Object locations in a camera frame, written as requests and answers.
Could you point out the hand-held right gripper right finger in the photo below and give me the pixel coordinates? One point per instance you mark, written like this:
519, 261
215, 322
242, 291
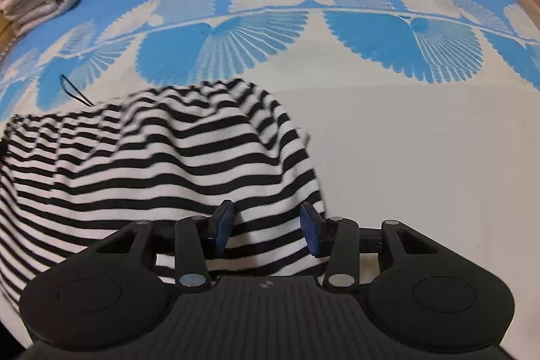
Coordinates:
311, 231

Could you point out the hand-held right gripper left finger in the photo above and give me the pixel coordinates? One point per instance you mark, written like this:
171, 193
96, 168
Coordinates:
222, 228

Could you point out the black white striped hoodie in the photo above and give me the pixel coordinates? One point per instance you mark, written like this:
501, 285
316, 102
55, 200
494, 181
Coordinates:
147, 157

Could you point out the blue fan-patterned bed mat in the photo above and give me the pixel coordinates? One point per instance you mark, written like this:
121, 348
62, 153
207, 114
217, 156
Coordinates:
422, 157

